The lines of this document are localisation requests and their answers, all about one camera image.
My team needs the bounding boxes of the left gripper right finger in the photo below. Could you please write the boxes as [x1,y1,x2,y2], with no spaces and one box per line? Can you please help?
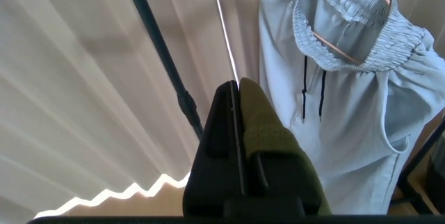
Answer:
[246,152,323,217]

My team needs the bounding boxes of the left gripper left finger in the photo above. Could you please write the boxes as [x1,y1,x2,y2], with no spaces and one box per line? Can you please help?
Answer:
[182,80,248,217]

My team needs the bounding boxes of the green garment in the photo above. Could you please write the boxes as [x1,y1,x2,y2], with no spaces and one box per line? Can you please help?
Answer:
[238,77,333,216]

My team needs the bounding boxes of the pale grey shorts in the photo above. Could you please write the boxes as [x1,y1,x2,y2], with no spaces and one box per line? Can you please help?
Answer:
[258,0,445,215]

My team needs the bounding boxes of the pink clothes hanger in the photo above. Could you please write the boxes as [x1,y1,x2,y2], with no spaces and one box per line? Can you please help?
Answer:
[310,0,393,66]

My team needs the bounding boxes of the black clothes rack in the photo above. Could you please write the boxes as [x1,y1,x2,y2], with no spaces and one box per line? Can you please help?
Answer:
[0,0,445,215]

